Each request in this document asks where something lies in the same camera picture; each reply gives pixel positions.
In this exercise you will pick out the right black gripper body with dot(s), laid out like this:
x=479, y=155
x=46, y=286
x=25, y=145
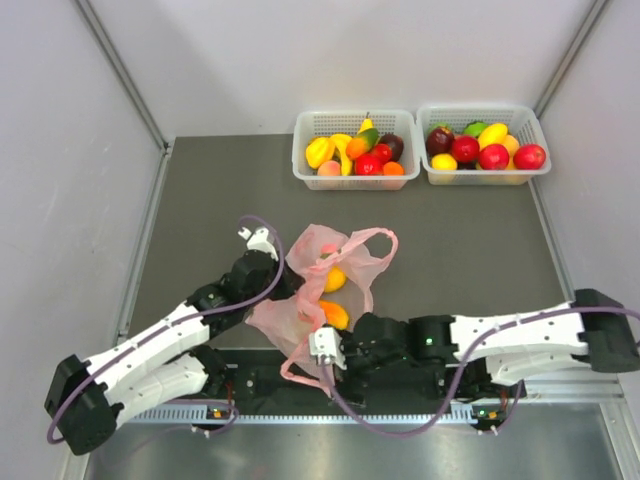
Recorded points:
x=361, y=361

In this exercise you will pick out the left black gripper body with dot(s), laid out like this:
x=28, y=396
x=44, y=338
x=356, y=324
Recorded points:
x=282, y=289

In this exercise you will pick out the pink plastic bag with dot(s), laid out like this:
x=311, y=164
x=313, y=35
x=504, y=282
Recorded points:
x=363, y=255

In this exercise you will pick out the green orange mango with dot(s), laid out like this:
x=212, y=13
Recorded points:
x=362, y=143

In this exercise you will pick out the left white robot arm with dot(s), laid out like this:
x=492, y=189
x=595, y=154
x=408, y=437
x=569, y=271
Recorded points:
x=89, y=399

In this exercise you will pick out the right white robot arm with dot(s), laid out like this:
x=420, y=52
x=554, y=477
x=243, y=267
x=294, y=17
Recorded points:
x=592, y=329

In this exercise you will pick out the yellow orange fruit in bag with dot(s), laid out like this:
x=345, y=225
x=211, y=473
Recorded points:
x=336, y=279

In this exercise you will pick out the peach fruit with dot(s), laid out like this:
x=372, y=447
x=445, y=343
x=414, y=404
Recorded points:
x=331, y=168

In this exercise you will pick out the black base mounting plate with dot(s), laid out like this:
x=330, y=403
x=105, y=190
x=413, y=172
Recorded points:
x=252, y=381

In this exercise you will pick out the red apple in left basket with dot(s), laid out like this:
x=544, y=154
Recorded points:
x=368, y=165

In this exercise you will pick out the yellow banana bunch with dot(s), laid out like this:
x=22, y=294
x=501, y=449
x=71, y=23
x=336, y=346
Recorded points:
x=341, y=142

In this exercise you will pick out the orange tangerine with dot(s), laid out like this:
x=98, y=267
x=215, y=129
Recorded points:
x=392, y=168

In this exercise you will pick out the left white plastic basket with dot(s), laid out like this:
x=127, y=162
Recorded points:
x=312, y=124

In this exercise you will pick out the white plastic basket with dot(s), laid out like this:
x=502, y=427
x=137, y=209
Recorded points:
x=524, y=128
x=312, y=124

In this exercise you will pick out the dark plum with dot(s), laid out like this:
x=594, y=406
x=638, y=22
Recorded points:
x=395, y=143

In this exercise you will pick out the yellow pear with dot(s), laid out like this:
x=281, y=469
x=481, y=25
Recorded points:
x=367, y=124

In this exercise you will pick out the yellow lemon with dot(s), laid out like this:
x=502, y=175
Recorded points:
x=444, y=162

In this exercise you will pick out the dark red apple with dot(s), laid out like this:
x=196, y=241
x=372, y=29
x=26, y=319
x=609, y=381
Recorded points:
x=439, y=141

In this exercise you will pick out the red apple middle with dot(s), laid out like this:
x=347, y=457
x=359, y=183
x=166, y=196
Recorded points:
x=465, y=149

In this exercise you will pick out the right white plastic basket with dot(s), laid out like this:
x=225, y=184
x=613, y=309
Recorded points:
x=524, y=128

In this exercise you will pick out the red apple front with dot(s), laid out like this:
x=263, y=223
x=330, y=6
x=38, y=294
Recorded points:
x=494, y=157

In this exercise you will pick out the green lime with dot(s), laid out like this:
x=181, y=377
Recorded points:
x=475, y=129

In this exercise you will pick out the yellow mango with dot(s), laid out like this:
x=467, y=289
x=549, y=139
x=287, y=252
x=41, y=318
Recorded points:
x=493, y=134

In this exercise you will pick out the red apple right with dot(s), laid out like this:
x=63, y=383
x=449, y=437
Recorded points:
x=529, y=157

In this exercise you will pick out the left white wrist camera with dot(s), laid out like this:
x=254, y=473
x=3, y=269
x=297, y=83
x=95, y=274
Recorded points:
x=260, y=239

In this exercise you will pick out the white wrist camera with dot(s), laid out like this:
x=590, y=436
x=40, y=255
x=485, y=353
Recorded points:
x=260, y=239
x=325, y=345

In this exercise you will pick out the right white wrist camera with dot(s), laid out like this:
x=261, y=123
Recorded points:
x=325, y=345

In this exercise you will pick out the grey slotted cable duct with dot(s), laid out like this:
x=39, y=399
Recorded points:
x=202, y=414

